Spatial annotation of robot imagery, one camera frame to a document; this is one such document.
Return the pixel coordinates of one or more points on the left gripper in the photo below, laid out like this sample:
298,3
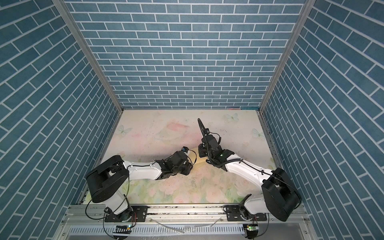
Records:
188,169

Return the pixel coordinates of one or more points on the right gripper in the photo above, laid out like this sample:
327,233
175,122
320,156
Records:
201,147

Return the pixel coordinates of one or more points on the yellow envelope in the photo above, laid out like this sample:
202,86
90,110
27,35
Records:
196,158

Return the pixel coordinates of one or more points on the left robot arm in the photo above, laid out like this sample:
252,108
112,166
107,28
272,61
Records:
104,181

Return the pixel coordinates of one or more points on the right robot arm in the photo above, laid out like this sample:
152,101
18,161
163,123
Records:
280,197

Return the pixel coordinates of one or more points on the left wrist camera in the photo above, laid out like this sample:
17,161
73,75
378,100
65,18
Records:
185,149

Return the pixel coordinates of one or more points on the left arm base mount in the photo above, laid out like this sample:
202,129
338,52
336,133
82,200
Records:
133,214

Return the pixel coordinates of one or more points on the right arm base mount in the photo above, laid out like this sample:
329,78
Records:
236,213

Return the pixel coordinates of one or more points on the white vented cable duct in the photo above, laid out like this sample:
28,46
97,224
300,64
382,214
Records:
157,230

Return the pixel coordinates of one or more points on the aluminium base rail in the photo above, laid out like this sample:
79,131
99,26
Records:
297,227

